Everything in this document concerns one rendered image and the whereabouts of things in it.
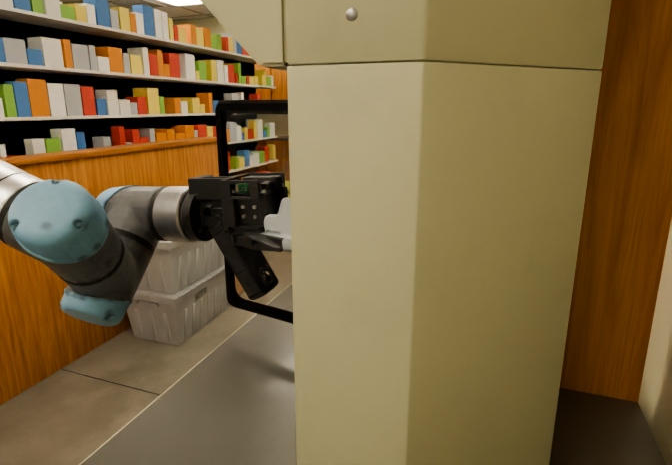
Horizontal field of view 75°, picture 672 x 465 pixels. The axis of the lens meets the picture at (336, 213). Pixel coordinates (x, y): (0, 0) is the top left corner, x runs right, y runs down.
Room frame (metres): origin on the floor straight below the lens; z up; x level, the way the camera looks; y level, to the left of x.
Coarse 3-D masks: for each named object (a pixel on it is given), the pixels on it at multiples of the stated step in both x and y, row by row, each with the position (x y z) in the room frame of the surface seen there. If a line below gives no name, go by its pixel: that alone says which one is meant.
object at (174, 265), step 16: (160, 256) 2.34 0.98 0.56; (176, 256) 2.38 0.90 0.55; (192, 256) 2.51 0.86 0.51; (208, 256) 2.67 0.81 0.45; (160, 272) 2.35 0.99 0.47; (176, 272) 2.38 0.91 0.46; (192, 272) 2.52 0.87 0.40; (208, 272) 2.67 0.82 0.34; (144, 288) 2.42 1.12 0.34; (160, 288) 2.37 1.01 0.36; (176, 288) 2.38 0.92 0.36
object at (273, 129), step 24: (240, 120) 0.79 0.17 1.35; (264, 120) 0.76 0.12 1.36; (240, 144) 0.79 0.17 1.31; (264, 144) 0.77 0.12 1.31; (288, 144) 0.74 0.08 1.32; (240, 168) 0.79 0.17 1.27; (264, 168) 0.77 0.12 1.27; (288, 168) 0.74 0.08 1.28; (288, 192) 0.74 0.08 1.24; (288, 264) 0.74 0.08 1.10; (240, 288) 0.80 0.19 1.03; (288, 288) 0.74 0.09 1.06
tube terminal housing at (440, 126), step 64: (320, 0) 0.36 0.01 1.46; (384, 0) 0.35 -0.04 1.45; (448, 0) 0.34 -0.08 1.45; (512, 0) 0.37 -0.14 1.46; (576, 0) 0.40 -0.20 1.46; (320, 64) 0.37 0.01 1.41; (384, 64) 0.35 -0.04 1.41; (448, 64) 0.35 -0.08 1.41; (512, 64) 0.37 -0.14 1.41; (576, 64) 0.41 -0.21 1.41; (320, 128) 0.36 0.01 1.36; (384, 128) 0.35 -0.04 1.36; (448, 128) 0.35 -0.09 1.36; (512, 128) 0.38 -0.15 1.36; (576, 128) 0.41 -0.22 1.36; (320, 192) 0.36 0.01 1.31; (384, 192) 0.35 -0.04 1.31; (448, 192) 0.35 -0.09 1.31; (512, 192) 0.38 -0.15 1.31; (576, 192) 0.41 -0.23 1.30; (320, 256) 0.36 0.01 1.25; (384, 256) 0.34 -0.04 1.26; (448, 256) 0.35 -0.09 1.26; (512, 256) 0.38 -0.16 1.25; (576, 256) 0.42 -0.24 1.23; (320, 320) 0.36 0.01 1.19; (384, 320) 0.34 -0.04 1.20; (448, 320) 0.35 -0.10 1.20; (512, 320) 0.39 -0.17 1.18; (320, 384) 0.36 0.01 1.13; (384, 384) 0.34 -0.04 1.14; (448, 384) 0.35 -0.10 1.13; (512, 384) 0.39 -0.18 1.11; (320, 448) 0.36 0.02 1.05; (384, 448) 0.34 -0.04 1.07; (448, 448) 0.36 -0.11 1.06; (512, 448) 0.39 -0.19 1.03
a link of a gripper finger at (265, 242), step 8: (248, 232) 0.50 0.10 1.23; (256, 232) 0.50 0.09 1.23; (240, 240) 0.50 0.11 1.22; (248, 240) 0.49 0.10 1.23; (256, 240) 0.48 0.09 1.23; (264, 240) 0.48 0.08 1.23; (272, 240) 0.48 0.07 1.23; (280, 240) 0.47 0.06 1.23; (256, 248) 0.48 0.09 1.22; (264, 248) 0.47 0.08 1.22; (272, 248) 0.47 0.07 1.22; (280, 248) 0.47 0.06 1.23
